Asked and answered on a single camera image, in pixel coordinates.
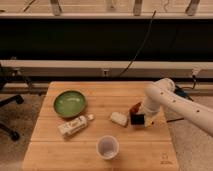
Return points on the black eraser block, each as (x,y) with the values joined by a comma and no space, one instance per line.
(137,119)

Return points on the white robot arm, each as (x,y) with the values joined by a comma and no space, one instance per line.
(161,93)

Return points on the green ceramic bowl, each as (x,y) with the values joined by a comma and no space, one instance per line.
(69,104)

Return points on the brown oblong object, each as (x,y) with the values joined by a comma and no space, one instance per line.
(135,108)

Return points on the white plastic bottle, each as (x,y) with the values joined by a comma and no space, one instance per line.
(74,126)

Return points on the white wall outlet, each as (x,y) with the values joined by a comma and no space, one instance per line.
(105,72)

